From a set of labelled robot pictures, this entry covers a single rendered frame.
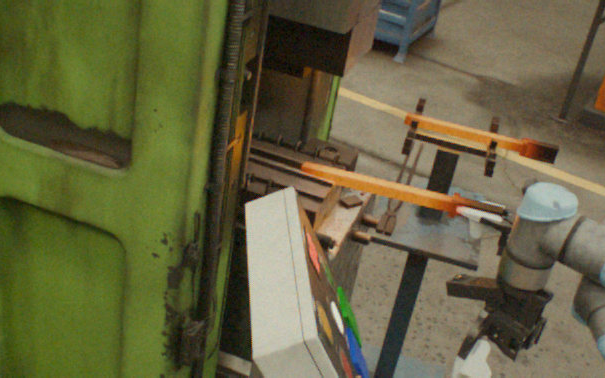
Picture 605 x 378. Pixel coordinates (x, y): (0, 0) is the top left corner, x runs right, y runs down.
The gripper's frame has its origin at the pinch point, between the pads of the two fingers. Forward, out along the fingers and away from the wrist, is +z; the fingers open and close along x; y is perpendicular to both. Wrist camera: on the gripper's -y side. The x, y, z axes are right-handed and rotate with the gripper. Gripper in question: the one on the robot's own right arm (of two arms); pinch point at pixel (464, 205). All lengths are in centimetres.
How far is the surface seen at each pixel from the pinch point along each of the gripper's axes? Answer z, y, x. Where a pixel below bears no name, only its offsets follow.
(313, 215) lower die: 27.8, 4.6, -12.5
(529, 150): -11, 7, 51
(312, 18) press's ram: 32, -36, -17
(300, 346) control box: 11, -17, -74
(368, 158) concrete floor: 61, 103, 209
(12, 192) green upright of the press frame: 75, -2, -44
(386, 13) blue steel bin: 97, 74, 369
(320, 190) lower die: 28.9, 2.7, -5.4
